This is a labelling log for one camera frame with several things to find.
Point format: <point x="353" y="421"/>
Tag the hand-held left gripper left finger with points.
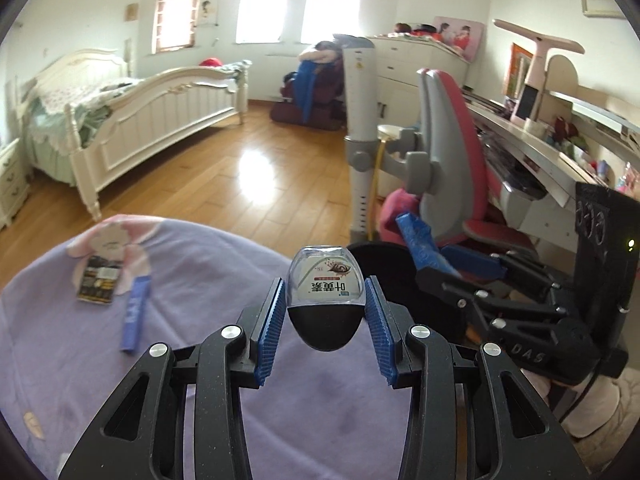
<point x="270" y="330"/>

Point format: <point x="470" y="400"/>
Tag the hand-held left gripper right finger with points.
<point x="377" y="330"/>

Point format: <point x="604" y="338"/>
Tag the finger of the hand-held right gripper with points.
<point x="470" y="262"/>
<point x="450" y="285"/>

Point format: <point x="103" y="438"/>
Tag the clear bottle black cap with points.
<point x="325" y="280"/>

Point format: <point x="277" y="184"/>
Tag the person's right forearm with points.
<point x="610" y="410"/>

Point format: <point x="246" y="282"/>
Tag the purple blanket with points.
<point x="200" y="260"/>

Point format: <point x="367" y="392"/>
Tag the grey study desk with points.
<point x="525" y="145"/>

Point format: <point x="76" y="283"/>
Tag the blue stick packet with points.
<point x="135" y="315"/>

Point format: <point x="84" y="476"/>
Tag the red and grey chair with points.
<point x="440" y="125"/>

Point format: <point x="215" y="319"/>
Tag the dark red plush toy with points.
<point x="565" y="132"/>

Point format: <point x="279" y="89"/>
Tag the small black board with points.
<point x="526" y="102"/>

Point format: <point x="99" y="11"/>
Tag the beige desk shelf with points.
<point x="600" y="110"/>

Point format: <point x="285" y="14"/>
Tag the black and gold packet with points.
<point x="97" y="280"/>

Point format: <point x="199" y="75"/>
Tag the orange picture book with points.
<point x="519" y="67"/>

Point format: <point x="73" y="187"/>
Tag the white desk lamp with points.
<point x="537" y="70"/>

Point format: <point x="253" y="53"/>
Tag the grey adjustable desk leg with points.
<point x="361" y="90"/>

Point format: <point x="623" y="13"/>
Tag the white dresser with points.
<point x="400" y="70"/>

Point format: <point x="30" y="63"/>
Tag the dark red armchair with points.
<point x="327" y="105"/>

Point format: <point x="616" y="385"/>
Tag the framed photo print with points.
<point x="460" y="37"/>

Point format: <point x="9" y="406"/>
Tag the white wooden bed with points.
<point x="150" y="125"/>

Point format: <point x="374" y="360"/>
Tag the red soft items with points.
<point x="415" y="31"/>

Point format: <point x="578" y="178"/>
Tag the blue cloth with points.
<point x="305" y="85"/>

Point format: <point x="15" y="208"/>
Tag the pale green cloth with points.
<point x="237" y="75"/>

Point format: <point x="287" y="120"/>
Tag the red cloth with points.
<point x="211" y="62"/>

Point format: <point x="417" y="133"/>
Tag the bright window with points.
<point x="330" y="2"/>
<point x="262" y="5"/>

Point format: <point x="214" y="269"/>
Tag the white nightstand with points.
<point x="12" y="185"/>

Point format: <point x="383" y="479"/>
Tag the green bedding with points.
<point x="55" y="110"/>

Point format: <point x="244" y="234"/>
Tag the window with brick view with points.
<point x="175" y="15"/>

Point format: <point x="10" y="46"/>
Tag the wall calendar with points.
<point x="208" y="8"/>

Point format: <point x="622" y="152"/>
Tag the small wooden wall frame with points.
<point x="131" y="12"/>

